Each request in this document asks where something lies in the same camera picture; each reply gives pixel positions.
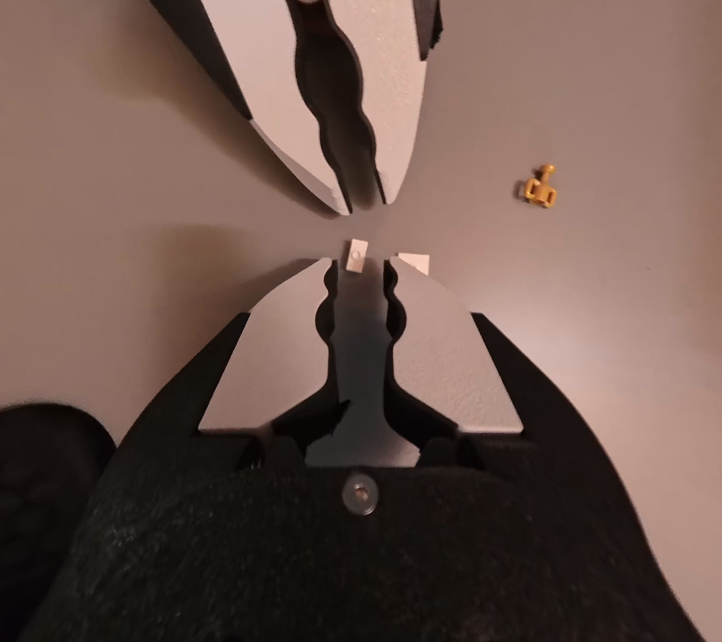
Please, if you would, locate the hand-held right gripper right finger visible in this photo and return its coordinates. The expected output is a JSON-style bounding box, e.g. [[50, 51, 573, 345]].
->
[[383, 252, 526, 440]]

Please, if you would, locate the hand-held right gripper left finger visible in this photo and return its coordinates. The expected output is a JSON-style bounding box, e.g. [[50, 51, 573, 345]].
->
[[198, 257, 340, 440]]

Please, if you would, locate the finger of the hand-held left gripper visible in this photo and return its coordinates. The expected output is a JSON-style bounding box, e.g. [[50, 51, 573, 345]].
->
[[321, 0, 431, 206], [192, 0, 354, 218]]

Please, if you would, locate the small white lego piece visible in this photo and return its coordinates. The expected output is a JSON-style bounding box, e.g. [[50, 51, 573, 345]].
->
[[343, 239, 372, 274]]

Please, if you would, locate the small gold lego piece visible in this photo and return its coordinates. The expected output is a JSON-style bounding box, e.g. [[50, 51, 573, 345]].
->
[[519, 164, 560, 210]]

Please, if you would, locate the black round cushion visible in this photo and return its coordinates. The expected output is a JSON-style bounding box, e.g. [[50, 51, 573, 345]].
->
[[0, 402, 117, 642]]

